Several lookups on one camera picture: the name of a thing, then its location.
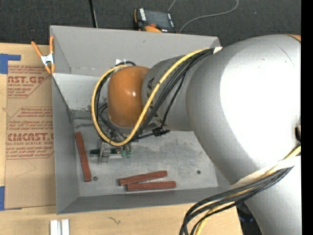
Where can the grey metal bin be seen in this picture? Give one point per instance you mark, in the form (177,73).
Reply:
(156,160)

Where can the brown cardboard board, red print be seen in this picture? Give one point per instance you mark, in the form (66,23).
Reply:
(27,121)

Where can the red-brown flat block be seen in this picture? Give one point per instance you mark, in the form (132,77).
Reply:
(83,157)
(143,177)
(151,185)

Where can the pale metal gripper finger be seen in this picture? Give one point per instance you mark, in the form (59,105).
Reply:
(107,153)
(101,155)

